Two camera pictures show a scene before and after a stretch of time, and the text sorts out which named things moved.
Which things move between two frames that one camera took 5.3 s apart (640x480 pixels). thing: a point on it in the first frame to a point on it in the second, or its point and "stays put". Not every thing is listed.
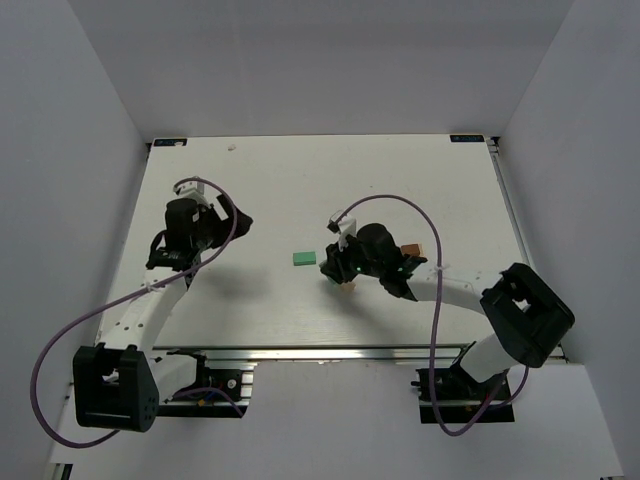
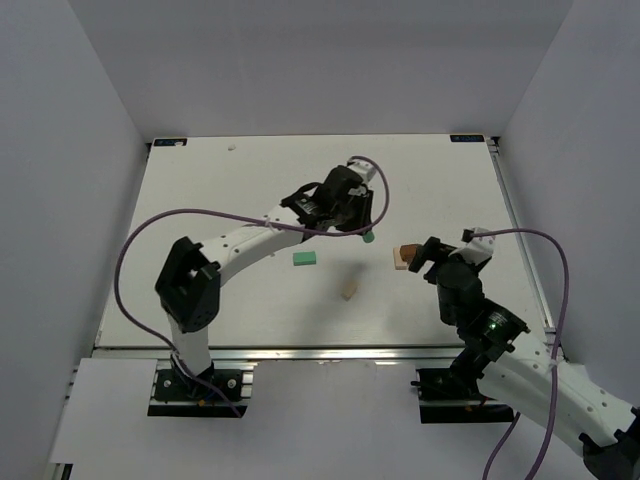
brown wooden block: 412,249 stays put
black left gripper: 223,214 to 358,212
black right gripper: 339,262 to 428,253
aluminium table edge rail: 324,353 stays put
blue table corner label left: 171,142 stays put
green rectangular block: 304,258 stays put
